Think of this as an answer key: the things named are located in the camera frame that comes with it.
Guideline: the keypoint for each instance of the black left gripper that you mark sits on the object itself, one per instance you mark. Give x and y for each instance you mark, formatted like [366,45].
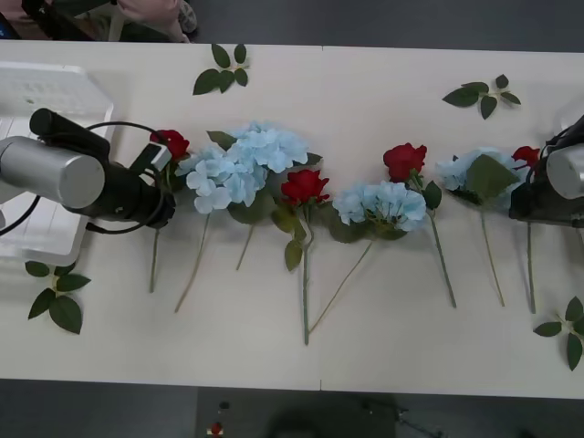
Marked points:
[153,207]

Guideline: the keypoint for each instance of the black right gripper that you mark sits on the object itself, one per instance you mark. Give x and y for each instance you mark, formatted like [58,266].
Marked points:
[534,205]

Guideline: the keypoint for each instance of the pale blue flower green stem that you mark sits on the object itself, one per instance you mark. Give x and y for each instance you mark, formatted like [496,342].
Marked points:
[207,184]
[456,175]
[274,146]
[388,201]

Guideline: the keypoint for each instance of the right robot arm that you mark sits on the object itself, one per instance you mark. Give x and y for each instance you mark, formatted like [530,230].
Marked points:
[566,173]

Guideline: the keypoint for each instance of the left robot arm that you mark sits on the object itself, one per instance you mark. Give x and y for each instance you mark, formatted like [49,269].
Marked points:
[45,169]

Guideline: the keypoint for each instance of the red rose green stem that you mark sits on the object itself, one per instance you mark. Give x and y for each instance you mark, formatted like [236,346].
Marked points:
[527,155]
[303,184]
[403,159]
[174,141]

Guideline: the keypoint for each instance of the loose green leaf twig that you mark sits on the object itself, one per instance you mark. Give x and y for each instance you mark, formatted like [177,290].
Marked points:
[207,81]
[66,312]
[461,96]
[574,349]

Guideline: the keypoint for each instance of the shallow white box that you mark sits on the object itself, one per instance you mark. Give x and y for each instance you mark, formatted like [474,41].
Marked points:
[45,86]

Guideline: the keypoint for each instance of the person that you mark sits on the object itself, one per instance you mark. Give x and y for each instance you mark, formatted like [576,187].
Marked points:
[150,13]

